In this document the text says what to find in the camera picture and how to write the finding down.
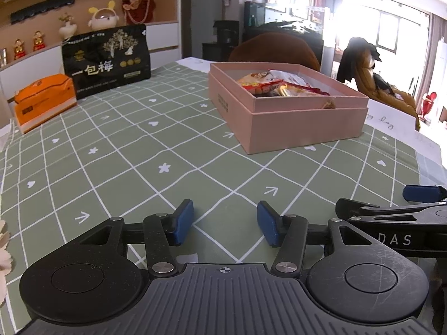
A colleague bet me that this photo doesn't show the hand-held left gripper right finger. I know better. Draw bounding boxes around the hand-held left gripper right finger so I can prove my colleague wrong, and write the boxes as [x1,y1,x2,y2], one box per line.
[256,200,376,279]

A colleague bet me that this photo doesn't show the black stand-up snack bag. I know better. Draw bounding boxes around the black stand-up snack bag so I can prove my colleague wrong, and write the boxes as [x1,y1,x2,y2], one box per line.
[61,24,151,100]

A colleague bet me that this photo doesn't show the white rabbit figurine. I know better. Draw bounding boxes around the white rabbit figurine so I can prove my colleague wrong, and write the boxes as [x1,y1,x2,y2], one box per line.
[87,1,117,31]

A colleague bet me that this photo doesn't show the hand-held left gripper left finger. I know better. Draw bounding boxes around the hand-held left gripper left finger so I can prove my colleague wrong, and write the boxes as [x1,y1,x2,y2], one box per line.
[79,200,194,276]

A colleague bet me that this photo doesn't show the clear blue snack packet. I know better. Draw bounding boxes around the clear blue snack packet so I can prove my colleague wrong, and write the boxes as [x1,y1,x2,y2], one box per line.
[269,70,311,86]

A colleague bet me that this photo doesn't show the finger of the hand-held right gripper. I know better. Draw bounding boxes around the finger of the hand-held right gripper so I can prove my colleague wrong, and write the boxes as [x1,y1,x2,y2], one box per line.
[402,185,447,204]
[335,198,447,222]

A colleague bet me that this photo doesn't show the small dark cabinet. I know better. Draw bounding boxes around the small dark cabinet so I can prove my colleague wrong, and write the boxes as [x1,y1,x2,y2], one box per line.
[202,42,241,60]

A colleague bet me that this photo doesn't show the orange and white box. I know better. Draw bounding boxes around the orange and white box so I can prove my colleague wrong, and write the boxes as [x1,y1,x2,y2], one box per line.
[14,74,77,135]

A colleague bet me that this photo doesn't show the pink cardboard box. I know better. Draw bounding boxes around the pink cardboard box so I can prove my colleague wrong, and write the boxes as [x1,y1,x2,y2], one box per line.
[208,62,370,155]

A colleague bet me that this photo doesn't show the red goblet ornament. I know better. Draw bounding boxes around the red goblet ornament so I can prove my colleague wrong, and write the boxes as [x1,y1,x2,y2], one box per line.
[421,92,438,119]

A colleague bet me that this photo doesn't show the black box appliance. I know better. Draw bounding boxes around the black box appliance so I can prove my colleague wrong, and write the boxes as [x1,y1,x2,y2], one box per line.
[243,2,266,28]

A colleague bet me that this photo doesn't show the pale pink paper flower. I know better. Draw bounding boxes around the pale pink paper flower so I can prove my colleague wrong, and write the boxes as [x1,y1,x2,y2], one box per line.
[0,219,15,309]

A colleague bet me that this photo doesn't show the wooden shelf unit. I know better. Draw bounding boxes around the wooden shelf unit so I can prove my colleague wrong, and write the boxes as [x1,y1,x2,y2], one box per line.
[0,0,182,46]

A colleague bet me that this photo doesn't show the white sideboard cabinet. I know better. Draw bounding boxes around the white sideboard cabinet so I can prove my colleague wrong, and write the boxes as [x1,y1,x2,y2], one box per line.
[0,21,182,105]

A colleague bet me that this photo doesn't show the red and yellow snack packet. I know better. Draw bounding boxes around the red and yellow snack packet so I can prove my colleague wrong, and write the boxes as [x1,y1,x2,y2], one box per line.
[237,71,283,95]

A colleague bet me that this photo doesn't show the brown chair back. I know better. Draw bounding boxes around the brown chair back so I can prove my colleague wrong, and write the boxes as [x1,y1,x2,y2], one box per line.
[229,32,321,72]

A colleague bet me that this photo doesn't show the black water dispenser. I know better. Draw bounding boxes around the black water dispenser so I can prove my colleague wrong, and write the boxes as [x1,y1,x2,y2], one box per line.
[213,20,241,44]

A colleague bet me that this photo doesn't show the red flower decoration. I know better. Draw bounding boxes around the red flower decoration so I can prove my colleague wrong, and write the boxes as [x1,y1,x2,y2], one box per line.
[119,0,156,26]

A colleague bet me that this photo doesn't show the black wall rack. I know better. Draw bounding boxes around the black wall rack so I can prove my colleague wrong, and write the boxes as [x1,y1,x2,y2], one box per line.
[10,0,75,25]

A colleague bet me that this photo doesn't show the black jacket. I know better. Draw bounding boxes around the black jacket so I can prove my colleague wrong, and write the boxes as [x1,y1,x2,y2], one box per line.
[337,37,381,82]

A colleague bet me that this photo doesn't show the white vase with flowers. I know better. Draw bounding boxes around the white vase with flowers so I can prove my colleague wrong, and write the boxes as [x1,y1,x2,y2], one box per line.
[58,13,77,40]

